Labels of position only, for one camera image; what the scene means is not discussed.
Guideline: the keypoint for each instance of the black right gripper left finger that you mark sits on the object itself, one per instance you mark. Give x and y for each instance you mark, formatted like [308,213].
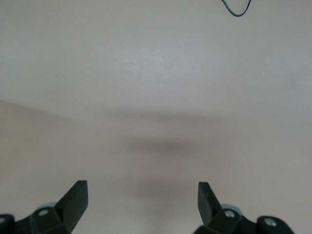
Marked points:
[70,207]

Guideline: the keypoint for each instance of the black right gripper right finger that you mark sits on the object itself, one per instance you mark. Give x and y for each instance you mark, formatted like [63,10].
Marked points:
[210,209]

